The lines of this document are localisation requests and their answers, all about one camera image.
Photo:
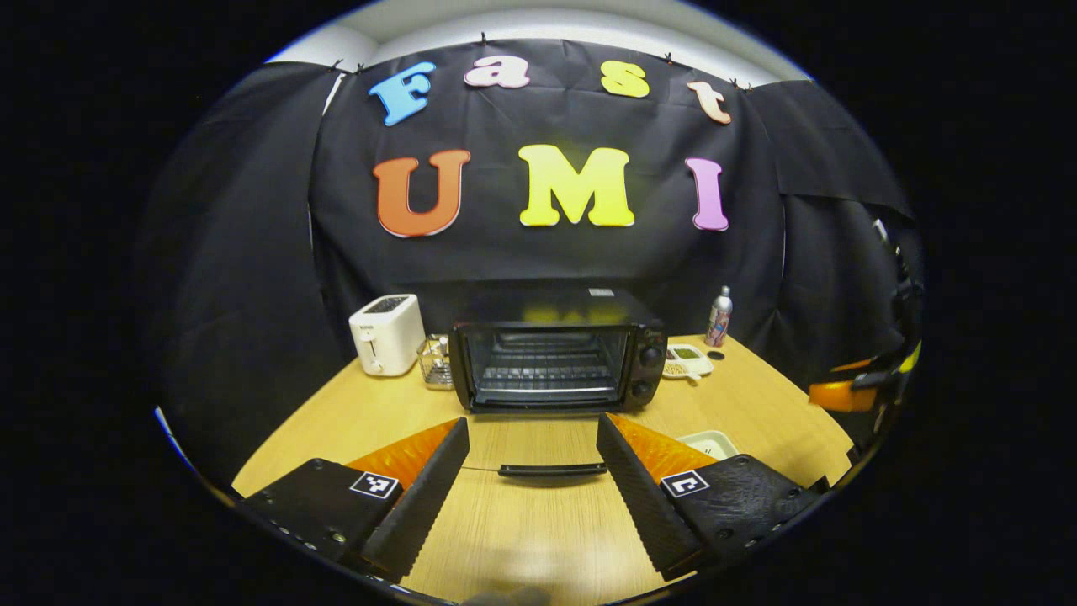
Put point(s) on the black electric oven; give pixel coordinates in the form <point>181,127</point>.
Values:
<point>547,362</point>

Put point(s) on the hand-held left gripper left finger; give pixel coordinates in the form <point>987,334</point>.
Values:
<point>421,505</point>

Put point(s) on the silver drink bottle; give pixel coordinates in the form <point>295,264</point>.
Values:
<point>718,320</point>

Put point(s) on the white divided dish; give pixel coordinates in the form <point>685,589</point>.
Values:
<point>686,362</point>

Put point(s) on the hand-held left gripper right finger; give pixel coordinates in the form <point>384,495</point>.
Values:
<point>639,505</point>

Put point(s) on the black backdrop cloth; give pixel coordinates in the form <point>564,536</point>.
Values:
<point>538,261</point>

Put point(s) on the white toaster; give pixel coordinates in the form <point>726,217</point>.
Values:
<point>385,332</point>

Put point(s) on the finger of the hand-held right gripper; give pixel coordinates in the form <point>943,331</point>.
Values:
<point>851,365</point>
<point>841,397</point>

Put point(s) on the cream square plate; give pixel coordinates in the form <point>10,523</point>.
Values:
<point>708,441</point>

